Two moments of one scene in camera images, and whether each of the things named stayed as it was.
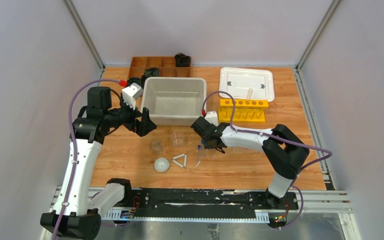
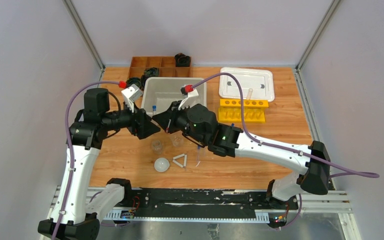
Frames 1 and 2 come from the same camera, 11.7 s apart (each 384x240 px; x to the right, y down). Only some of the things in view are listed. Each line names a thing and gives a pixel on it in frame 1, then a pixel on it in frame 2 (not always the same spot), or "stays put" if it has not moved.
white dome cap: [161, 164] stays put
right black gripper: [207, 146] to [167, 119]
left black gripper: [137, 121] stays put
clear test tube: [249, 93] stays put
